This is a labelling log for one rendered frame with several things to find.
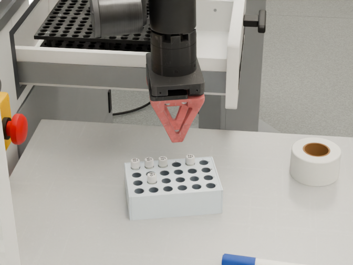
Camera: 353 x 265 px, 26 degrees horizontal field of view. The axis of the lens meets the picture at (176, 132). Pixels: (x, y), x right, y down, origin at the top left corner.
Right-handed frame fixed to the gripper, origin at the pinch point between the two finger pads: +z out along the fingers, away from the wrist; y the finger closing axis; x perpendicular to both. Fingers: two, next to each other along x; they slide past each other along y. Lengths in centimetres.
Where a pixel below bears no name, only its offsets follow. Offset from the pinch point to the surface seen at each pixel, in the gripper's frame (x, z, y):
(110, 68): -7.9, -1.2, -18.0
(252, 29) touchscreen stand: 36, 38, -123
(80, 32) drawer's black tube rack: -12.1, -4.1, -25.7
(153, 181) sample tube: -3.4, 5.9, 2.7
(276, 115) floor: 52, 86, -155
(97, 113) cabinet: -11, 35, -71
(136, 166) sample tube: -5.4, 5.8, -1.0
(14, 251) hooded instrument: -15, -22, 51
